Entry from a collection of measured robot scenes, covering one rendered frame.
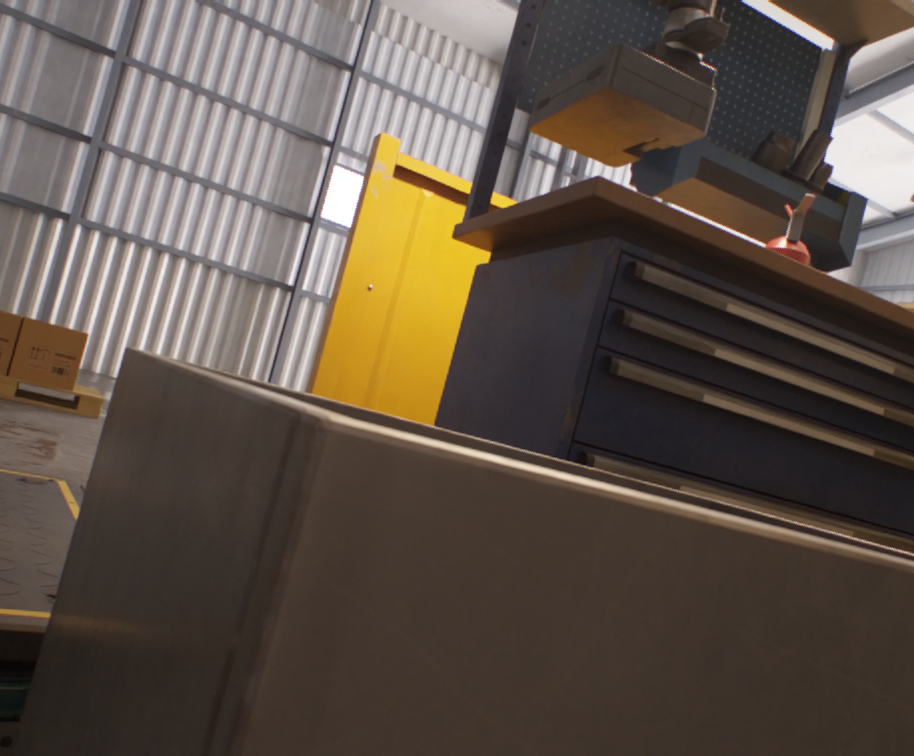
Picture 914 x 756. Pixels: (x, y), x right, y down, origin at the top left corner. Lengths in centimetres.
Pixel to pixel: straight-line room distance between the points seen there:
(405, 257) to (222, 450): 204
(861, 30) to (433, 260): 115
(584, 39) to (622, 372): 88
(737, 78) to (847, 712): 189
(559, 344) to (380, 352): 105
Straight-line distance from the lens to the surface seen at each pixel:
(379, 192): 217
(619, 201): 115
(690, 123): 136
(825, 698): 20
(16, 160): 1272
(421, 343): 222
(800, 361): 139
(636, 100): 131
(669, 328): 119
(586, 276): 118
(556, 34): 178
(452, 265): 226
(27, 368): 576
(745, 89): 205
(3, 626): 73
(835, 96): 223
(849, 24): 220
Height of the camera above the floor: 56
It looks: 2 degrees up
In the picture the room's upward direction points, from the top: 15 degrees clockwise
